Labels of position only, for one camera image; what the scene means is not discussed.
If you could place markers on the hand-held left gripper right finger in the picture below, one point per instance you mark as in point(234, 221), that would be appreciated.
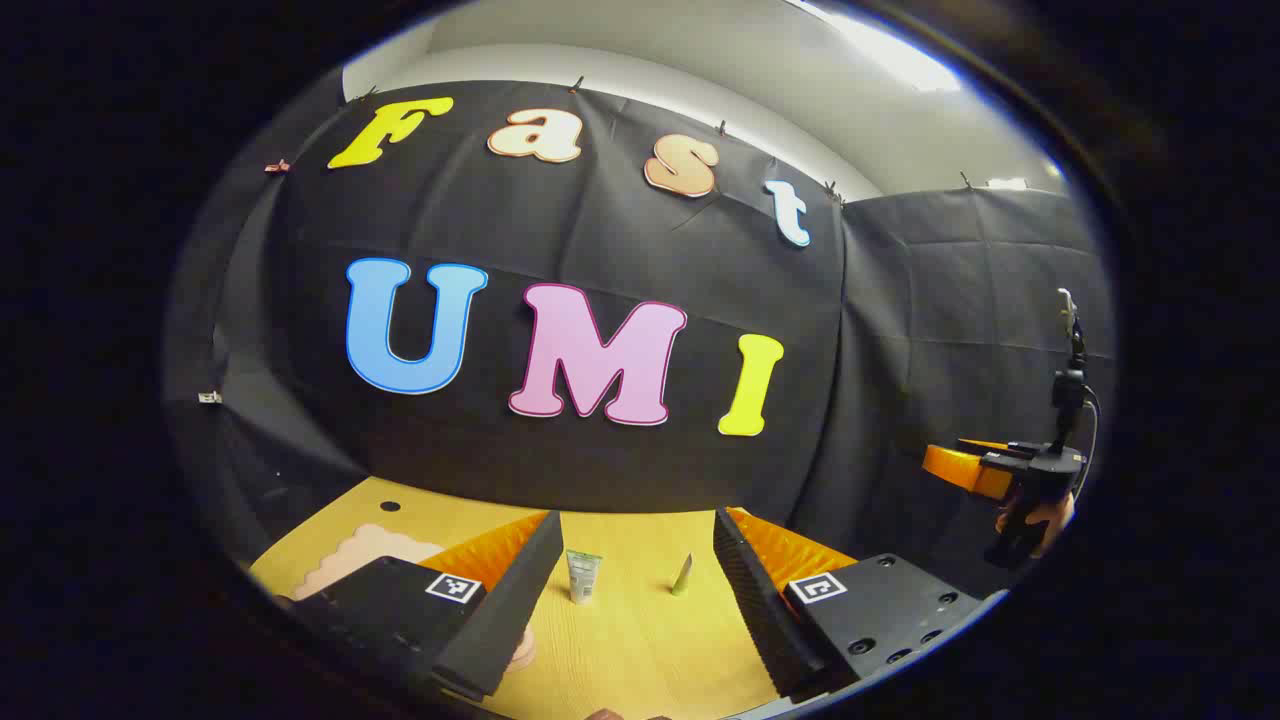
point(765, 610)

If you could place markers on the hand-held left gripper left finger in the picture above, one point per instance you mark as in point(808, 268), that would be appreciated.
point(505, 610)

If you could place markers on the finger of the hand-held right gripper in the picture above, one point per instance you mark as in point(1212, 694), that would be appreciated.
point(960, 468)
point(1000, 448)

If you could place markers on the white tube with green label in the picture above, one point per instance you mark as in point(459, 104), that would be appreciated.
point(583, 580)

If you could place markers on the small silver tube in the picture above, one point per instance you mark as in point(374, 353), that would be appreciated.
point(682, 580)

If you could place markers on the pink suitcase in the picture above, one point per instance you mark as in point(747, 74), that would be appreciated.
point(370, 550)

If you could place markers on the ceiling light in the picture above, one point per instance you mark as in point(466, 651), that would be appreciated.
point(1008, 184)

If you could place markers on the black backdrop cloth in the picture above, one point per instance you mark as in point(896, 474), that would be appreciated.
point(620, 230)

